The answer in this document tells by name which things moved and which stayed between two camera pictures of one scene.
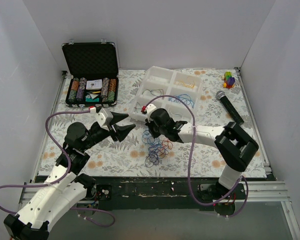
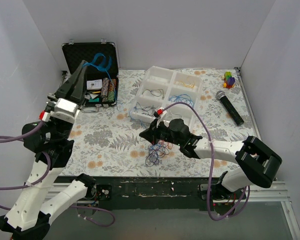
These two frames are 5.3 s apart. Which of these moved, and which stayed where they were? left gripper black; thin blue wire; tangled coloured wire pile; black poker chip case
Moved: left gripper black
Stayed: tangled coloured wire pile; thin blue wire; black poker chip case
